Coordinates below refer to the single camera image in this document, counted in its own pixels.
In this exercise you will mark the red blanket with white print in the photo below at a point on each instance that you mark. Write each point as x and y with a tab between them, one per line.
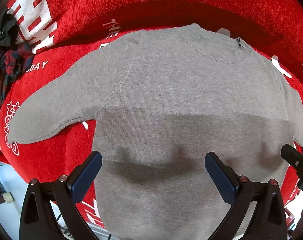
62	31

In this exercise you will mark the black jacket with zipper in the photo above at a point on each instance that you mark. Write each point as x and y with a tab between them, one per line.
8	30

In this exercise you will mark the grey knit sweater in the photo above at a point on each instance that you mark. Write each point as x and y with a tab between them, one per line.
162	100

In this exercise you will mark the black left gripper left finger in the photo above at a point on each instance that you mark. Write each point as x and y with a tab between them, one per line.
37	218

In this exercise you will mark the dark plaid clothes pile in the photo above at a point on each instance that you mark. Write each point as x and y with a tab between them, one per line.
14	62

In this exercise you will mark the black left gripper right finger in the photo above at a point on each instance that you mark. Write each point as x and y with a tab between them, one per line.
268	220

